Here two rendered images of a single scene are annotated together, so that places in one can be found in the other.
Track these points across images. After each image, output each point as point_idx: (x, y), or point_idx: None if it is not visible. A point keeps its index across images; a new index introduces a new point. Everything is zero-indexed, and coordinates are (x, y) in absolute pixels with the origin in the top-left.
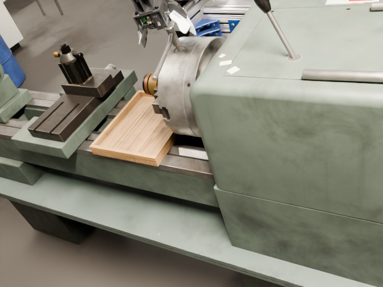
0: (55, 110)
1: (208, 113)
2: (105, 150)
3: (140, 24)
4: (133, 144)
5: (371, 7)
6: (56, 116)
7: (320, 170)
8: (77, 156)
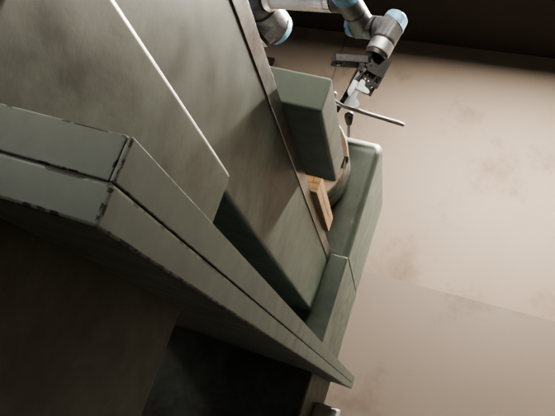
0: None
1: (377, 171)
2: (324, 189)
3: (373, 81)
4: None
5: None
6: None
7: (366, 237)
8: (293, 194)
